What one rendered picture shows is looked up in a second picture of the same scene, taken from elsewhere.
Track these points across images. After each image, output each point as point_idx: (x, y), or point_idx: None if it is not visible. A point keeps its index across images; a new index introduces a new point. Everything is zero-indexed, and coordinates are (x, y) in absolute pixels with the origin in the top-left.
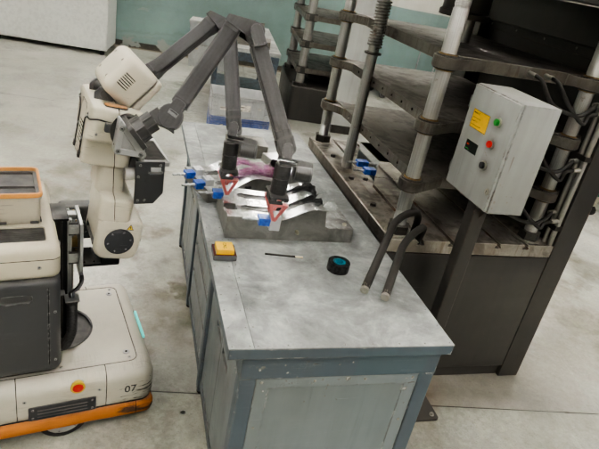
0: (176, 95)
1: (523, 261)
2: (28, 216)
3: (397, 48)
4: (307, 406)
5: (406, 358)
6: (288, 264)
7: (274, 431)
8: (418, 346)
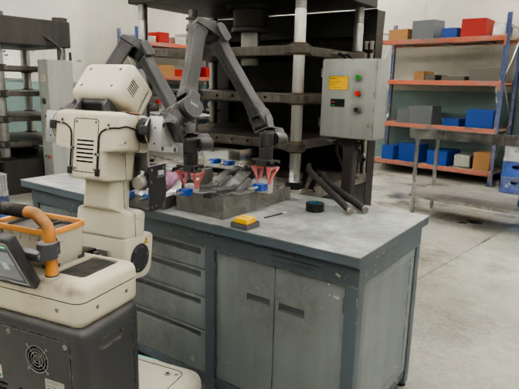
0: (188, 89)
1: (356, 188)
2: (76, 251)
3: None
4: (380, 301)
5: (412, 236)
6: (287, 217)
7: (369, 333)
8: (419, 221)
